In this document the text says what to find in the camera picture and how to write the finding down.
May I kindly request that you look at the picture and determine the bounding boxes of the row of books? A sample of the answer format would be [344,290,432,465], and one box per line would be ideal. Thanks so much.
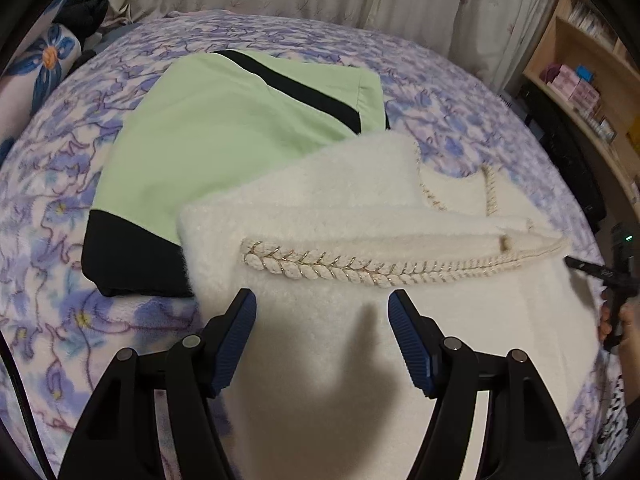
[567,0,618,46]

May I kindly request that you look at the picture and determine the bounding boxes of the wooden shelf desk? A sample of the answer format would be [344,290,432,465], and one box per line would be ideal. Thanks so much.
[522,0,640,201]

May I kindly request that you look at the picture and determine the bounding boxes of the person's right hand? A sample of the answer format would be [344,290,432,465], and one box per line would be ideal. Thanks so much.
[599,300,640,348]

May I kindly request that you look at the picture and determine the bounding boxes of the white fuzzy cardigan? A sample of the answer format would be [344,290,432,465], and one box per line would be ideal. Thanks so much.
[177,130,608,480]

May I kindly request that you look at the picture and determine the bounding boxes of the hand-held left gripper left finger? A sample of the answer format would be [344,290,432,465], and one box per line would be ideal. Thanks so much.
[59,287,258,480]

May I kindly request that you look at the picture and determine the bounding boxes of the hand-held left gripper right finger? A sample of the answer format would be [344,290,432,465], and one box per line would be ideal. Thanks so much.
[387,289,586,480]

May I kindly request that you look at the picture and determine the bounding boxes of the purple cat-print blanket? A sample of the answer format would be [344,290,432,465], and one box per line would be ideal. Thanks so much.
[0,7,626,480]

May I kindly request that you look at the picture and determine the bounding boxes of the black clothes heap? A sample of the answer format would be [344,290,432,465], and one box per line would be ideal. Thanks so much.
[52,0,110,41]

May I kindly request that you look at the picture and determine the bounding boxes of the person's patterned clothing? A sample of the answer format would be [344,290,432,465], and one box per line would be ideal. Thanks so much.
[590,375,632,480]

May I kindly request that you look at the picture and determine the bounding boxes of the black dotted cloth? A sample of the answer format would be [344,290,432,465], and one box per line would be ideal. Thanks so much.
[517,82,608,233]

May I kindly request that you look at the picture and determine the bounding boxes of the pink drawer organizer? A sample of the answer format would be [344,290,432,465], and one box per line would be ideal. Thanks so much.
[550,62,601,111]

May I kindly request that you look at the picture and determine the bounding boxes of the rolled floral quilt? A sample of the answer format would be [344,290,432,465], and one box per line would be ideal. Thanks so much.
[0,22,83,161]

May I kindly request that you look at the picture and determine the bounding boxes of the green and black garment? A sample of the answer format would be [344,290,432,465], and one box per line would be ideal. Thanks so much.
[81,50,391,298]

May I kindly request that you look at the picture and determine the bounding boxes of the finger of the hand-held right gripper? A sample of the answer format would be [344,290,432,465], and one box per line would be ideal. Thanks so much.
[565,256,616,282]

